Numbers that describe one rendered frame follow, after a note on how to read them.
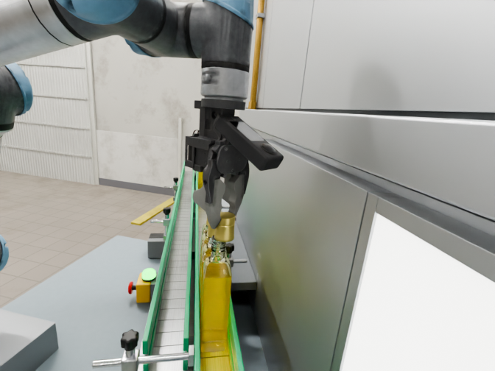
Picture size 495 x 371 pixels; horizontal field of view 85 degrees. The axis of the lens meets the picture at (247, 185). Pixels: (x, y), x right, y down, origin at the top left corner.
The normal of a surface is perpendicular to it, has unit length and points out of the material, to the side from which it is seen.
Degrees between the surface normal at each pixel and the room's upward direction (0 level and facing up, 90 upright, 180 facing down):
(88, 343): 0
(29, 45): 149
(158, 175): 90
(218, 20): 90
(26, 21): 115
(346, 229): 90
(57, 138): 90
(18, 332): 2
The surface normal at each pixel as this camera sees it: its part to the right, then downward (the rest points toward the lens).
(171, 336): 0.08, -0.96
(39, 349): 0.97, 0.14
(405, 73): -0.98, -0.03
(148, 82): -0.21, 0.25
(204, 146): -0.63, 0.15
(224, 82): 0.04, 0.26
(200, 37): -0.19, 0.61
